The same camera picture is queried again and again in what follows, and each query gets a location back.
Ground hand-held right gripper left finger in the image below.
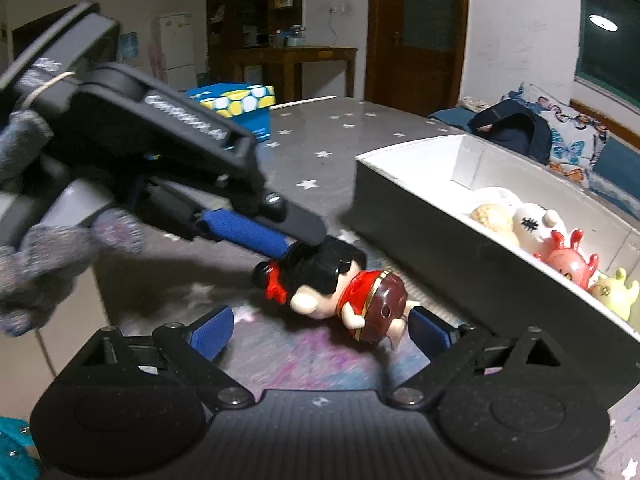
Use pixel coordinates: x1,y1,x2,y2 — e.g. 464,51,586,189
82,305,253,411

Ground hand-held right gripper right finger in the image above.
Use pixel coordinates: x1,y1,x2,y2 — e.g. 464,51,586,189
389,306,561,411

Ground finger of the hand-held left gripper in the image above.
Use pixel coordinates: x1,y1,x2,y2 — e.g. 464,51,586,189
235,189,328,248
145,180,296,258

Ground black-haired doll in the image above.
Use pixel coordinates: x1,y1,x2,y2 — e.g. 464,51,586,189
251,235,418,351

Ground grey cardboard box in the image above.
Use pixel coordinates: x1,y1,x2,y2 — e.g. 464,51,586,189
345,132,640,386

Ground tan peanut toy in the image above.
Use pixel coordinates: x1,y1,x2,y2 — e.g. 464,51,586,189
470,202,521,248

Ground white plush bunny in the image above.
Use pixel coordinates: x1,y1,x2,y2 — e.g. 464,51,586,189
475,186,568,261

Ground red crab toy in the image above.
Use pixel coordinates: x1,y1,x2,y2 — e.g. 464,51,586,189
534,229,600,288

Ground green monster toy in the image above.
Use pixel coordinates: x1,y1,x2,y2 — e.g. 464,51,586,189
590,267,640,321

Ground person's left hand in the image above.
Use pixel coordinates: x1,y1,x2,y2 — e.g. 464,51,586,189
0,110,146,338

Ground white fridge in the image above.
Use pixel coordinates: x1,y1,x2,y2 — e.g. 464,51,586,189
157,12,197,92

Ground blue and yellow tissue box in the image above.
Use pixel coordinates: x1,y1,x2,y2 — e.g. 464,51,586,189
186,82,277,143

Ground dark wooden cabinet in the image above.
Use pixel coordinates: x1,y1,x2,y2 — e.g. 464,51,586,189
206,0,305,86

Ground wooden desk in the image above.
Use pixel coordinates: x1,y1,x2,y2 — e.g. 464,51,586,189
227,46,358,103

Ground dark backpack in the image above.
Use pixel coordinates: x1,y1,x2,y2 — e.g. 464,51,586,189
470,99,553,165

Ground butterfly print pillow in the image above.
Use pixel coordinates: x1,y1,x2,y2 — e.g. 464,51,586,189
502,82,611,188

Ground teal cloth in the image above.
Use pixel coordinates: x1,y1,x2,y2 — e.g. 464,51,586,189
0,416,43,480

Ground brown wooden door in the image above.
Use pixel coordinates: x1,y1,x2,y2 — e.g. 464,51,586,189
364,0,471,116

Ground blue sofa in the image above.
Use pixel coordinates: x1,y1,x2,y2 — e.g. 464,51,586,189
427,105,640,226

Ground dark window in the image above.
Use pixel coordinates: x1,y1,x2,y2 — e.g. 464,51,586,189
574,0,640,106

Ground blue wall sticker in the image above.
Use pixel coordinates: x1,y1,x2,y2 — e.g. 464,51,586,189
120,32,141,66

